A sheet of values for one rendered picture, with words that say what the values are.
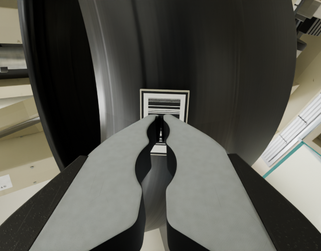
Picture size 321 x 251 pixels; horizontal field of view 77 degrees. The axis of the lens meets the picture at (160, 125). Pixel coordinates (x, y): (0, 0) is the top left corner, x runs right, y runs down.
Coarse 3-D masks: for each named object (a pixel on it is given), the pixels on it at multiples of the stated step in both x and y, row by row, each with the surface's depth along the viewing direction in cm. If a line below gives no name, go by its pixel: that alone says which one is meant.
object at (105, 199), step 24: (144, 120) 10; (120, 144) 9; (144, 144) 9; (96, 168) 8; (120, 168) 8; (144, 168) 9; (72, 192) 7; (96, 192) 7; (120, 192) 7; (72, 216) 6; (96, 216) 6; (120, 216) 6; (144, 216) 7; (48, 240) 5; (72, 240) 5; (96, 240) 5; (120, 240) 6
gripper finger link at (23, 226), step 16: (80, 160) 8; (64, 176) 7; (48, 192) 7; (64, 192) 7; (32, 208) 6; (48, 208) 6; (16, 224) 6; (32, 224) 6; (0, 240) 5; (16, 240) 5; (32, 240) 5
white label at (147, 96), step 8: (144, 96) 16; (152, 96) 16; (160, 96) 16; (168, 96) 16; (176, 96) 16; (184, 96) 16; (144, 104) 17; (152, 104) 17; (160, 104) 17; (168, 104) 16; (176, 104) 16; (184, 104) 16; (144, 112) 17; (152, 112) 17; (160, 112) 17; (168, 112) 17; (176, 112) 17; (184, 112) 17; (184, 120) 17; (160, 136) 18; (160, 144) 18; (152, 152) 18; (160, 152) 18
